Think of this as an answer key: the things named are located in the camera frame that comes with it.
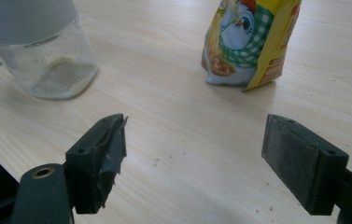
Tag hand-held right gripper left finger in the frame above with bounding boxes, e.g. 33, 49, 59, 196
65, 113, 129, 215

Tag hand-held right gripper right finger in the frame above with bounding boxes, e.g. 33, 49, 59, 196
260, 114, 350, 217

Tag yellow printed food bag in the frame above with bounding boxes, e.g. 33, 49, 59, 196
201, 0, 303, 92

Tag beige granules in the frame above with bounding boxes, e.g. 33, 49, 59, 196
28, 55, 99, 98

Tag clear jar with grey lid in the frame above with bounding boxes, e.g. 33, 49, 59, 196
0, 0, 99, 101

